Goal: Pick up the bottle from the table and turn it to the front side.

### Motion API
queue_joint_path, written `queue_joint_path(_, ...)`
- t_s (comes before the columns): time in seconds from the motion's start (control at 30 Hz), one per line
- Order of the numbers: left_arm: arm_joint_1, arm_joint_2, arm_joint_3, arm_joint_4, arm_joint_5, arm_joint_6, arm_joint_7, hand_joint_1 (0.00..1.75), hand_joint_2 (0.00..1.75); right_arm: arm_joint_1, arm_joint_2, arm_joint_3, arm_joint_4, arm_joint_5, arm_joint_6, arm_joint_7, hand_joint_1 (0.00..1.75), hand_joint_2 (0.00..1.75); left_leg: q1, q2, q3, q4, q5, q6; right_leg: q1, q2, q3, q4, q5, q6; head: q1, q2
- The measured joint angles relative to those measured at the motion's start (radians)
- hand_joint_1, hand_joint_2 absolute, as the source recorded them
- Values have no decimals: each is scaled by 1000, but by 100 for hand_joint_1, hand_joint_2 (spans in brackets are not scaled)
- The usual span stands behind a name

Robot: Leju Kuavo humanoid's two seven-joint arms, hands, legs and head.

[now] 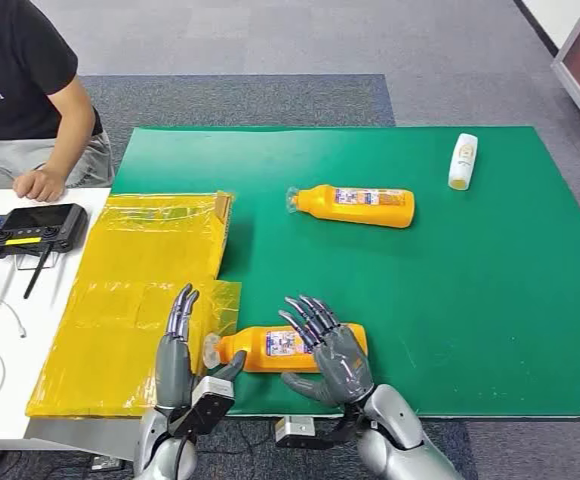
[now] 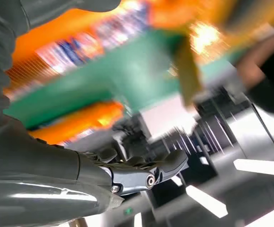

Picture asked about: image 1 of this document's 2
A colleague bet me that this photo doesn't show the person's hand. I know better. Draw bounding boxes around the person's hand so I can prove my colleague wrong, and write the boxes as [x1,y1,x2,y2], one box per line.
[12,166,66,203]

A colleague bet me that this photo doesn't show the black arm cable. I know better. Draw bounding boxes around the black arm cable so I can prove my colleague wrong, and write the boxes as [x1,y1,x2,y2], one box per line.
[172,433,192,480]

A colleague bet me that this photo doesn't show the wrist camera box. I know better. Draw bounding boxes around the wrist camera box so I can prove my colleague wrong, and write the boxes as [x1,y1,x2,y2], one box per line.
[275,415,317,452]
[172,376,235,439]

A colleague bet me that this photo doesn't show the small white bottle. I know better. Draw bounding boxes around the small white bottle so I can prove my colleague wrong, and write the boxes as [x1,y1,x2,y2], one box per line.
[448,133,479,192]

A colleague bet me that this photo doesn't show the green table mat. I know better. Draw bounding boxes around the green table mat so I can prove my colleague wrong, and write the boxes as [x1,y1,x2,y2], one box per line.
[111,125,580,419]

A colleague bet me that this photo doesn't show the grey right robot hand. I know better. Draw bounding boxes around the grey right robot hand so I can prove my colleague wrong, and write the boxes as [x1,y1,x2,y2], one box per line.
[278,295,375,408]

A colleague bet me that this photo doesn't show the black remote controller with screen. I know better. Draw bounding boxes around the black remote controller with screen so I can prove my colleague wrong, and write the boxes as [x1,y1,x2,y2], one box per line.
[0,203,89,301]

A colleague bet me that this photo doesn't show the yellow taped cardboard sheet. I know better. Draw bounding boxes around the yellow taped cardboard sheet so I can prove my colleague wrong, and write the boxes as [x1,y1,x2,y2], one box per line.
[24,190,242,420]

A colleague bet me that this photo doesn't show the orange detergent bottle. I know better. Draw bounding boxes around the orange detergent bottle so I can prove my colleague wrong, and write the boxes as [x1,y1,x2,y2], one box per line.
[285,184,416,230]
[202,323,369,374]

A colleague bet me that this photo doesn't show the person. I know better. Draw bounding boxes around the person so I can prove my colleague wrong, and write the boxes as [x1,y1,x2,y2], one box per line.
[0,0,116,190]

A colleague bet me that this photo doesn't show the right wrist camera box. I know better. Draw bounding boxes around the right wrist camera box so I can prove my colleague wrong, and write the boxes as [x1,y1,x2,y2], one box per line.
[275,415,317,452]

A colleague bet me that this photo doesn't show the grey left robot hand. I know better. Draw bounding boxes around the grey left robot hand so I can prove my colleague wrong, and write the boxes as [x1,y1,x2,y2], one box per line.
[153,283,248,415]

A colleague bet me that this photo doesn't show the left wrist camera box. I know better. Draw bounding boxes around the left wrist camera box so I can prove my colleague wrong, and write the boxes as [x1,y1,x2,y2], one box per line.
[172,376,235,439]

